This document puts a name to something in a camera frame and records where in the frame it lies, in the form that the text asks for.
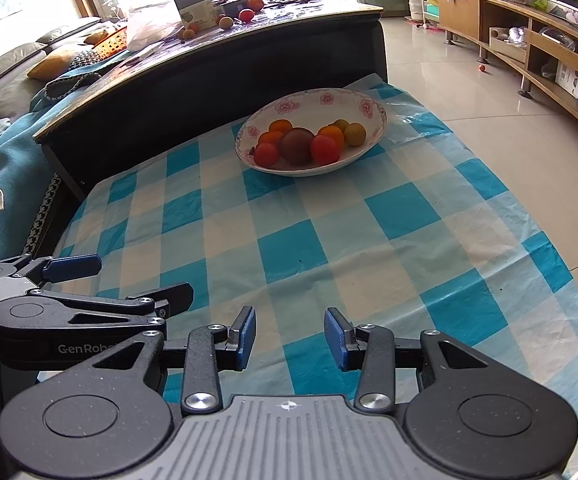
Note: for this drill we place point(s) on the teal blanket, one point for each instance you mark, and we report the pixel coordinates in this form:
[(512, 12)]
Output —
[(4, 160)]

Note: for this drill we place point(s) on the orange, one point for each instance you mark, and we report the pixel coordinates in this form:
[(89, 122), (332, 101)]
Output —
[(331, 133), (270, 138), (281, 125)]

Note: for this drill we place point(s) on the dark red plum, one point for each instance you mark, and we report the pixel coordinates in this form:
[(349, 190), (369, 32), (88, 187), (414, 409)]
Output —
[(297, 146)]

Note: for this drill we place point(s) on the orange basket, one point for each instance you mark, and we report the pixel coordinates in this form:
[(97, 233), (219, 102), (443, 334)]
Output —
[(111, 42)]

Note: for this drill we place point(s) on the cardboard box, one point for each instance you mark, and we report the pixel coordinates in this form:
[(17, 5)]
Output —
[(194, 5)]

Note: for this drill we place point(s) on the yellow round fruit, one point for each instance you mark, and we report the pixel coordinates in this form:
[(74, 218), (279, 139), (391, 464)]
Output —
[(226, 23)]

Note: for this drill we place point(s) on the wooden TV cabinet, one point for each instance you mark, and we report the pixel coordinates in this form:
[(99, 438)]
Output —
[(499, 15)]

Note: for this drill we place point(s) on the white plastic bag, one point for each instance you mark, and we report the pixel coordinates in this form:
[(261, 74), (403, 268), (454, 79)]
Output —
[(151, 27)]

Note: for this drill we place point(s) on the white floral plate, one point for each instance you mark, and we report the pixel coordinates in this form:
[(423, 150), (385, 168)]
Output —
[(364, 110)]

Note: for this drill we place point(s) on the dark knitted cloth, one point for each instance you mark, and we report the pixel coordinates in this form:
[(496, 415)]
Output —
[(76, 77)]

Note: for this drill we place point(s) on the small yellow-green fruit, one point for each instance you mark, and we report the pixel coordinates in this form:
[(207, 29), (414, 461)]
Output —
[(355, 134), (340, 123)]

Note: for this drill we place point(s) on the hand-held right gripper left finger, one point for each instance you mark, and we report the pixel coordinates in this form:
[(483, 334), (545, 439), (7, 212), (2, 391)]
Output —
[(247, 334)]

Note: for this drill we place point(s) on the dark coffee table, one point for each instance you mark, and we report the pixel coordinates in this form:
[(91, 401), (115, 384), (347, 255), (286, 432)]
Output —
[(194, 90)]

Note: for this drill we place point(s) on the brownish yellow fruit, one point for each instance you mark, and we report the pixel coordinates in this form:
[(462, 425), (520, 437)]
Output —
[(186, 34)]

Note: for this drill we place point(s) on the small yellow cushion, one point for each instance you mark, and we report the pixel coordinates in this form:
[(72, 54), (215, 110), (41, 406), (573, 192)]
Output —
[(96, 37)]

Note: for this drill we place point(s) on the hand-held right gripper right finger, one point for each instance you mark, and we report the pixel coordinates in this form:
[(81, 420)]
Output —
[(336, 341)]

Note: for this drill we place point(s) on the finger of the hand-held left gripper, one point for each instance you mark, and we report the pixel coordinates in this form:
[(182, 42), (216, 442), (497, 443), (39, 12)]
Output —
[(71, 267), (169, 296)]

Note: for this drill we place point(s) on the blue checkered tablecloth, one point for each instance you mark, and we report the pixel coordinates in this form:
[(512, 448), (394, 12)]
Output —
[(394, 240)]

